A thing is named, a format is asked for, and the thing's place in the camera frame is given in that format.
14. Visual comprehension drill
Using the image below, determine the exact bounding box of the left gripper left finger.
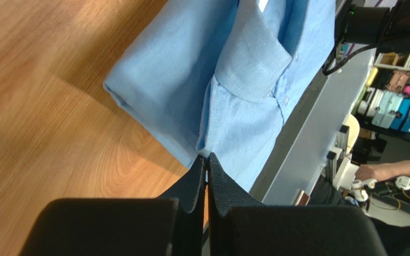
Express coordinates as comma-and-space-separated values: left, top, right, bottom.
20, 156, 206, 255

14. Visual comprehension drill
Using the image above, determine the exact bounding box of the colourful storage bins shelf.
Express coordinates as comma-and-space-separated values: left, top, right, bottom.
352, 52, 410, 133

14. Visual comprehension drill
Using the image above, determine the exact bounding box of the operator forearm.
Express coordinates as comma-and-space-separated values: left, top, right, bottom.
355, 161, 410, 182

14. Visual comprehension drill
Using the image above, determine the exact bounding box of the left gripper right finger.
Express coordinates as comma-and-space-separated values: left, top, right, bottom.
208, 154, 386, 255

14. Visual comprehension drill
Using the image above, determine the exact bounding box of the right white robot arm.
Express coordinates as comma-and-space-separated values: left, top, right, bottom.
322, 1, 410, 76

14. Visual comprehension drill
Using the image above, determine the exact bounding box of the white teleoperation handle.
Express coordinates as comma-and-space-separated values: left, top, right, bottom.
351, 178, 377, 203

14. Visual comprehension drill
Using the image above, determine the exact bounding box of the light blue long sleeve shirt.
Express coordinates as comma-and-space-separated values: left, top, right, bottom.
103, 1, 335, 190

